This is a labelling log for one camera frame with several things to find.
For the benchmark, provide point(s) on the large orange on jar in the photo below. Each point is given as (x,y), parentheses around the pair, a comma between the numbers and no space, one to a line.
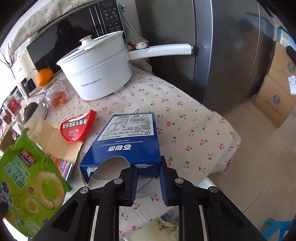
(43,77)

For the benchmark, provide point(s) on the white air fryer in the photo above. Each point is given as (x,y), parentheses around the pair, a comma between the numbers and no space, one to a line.
(24,69)

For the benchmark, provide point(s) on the torn orange cardboard box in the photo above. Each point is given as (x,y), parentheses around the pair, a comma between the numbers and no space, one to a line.
(51,142)

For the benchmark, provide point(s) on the cherry print tablecloth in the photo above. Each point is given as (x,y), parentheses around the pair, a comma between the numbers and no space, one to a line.
(194,140)

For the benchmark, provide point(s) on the white trash bin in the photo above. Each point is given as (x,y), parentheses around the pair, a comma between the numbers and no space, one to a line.
(161,226)

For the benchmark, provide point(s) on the glass teapot with lid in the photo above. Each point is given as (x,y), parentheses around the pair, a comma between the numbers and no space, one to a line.
(56,94)

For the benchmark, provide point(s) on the red labelled glass jar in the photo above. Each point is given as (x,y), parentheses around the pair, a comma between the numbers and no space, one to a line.
(13,105)

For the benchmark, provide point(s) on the dark green pumpkin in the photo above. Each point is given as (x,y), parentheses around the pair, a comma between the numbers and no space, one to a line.
(29,110)

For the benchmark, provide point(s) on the blue plastic stool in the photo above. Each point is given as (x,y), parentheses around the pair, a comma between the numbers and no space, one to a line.
(274,226)

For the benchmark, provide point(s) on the stacked white dishes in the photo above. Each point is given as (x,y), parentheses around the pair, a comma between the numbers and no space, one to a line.
(40,112)

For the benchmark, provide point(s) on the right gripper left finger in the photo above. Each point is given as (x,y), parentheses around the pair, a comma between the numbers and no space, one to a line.
(118,192)

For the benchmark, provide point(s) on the green onion rings snack bag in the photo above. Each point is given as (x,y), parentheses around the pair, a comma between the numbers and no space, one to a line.
(31,186)

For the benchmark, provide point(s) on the lower cardboard box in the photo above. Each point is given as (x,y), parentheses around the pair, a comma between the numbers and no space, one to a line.
(274,102)

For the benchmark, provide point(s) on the upper cardboard box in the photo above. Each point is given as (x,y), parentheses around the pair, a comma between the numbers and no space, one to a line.
(281,68)

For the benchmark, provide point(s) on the white electric cooking pot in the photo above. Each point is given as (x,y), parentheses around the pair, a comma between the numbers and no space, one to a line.
(101,66)

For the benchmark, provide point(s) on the red instant noodle lid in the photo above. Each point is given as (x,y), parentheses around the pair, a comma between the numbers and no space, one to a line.
(77,128)

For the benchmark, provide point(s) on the black microwave oven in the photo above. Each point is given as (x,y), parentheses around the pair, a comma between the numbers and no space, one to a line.
(62,35)

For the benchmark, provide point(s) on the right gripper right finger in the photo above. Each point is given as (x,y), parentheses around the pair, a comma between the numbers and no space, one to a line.
(189,199)

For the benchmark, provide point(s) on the blue milk carton box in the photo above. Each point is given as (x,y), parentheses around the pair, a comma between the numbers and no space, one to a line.
(132,136)

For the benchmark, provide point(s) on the dark grey refrigerator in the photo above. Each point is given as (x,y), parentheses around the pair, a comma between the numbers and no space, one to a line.
(232,40)

